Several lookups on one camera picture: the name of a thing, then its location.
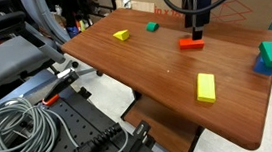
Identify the wooden table base board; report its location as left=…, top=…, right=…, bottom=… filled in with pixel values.
left=121, top=89, right=205, bottom=152

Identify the gray office chair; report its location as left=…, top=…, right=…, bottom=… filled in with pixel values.
left=0, top=3, right=104, bottom=89

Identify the orange rectangular block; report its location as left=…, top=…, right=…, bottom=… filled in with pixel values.
left=178, top=35, right=206, bottom=52

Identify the black clamp with orange trigger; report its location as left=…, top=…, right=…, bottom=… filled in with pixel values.
left=38, top=67, right=82, bottom=108
left=104, top=119, right=154, bottom=152

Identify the black perforated mounting platform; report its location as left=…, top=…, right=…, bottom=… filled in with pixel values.
left=0, top=77, right=161, bottom=152

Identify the yellow wedge block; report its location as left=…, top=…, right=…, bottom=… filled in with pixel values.
left=112, top=28, right=132, bottom=43

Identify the small green rounded block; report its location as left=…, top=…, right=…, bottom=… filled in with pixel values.
left=145, top=21, right=161, bottom=33

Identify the gray metal plate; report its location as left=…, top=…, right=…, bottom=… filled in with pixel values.
left=0, top=65, right=80, bottom=120

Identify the gray curved tube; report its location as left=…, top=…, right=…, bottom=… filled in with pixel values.
left=19, top=0, right=72, bottom=48

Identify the glossy dark wrist camera box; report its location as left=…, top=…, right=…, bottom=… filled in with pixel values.
left=196, top=0, right=215, bottom=26

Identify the yellow rectangular block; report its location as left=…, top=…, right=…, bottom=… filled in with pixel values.
left=194, top=72, right=218, bottom=105

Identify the black power cable plug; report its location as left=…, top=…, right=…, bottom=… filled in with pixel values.
left=69, top=121, right=131, bottom=152

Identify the black table frame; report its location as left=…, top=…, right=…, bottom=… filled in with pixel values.
left=117, top=82, right=208, bottom=152

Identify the coiled gray cable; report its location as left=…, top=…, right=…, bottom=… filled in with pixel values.
left=0, top=86, right=131, bottom=152

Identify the blue block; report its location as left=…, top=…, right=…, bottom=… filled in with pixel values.
left=251, top=52, right=272, bottom=78

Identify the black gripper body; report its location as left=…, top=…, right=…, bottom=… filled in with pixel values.
left=181, top=0, right=215, bottom=28

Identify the crumpled white paper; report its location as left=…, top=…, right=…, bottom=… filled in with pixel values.
left=122, top=0, right=134, bottom=11

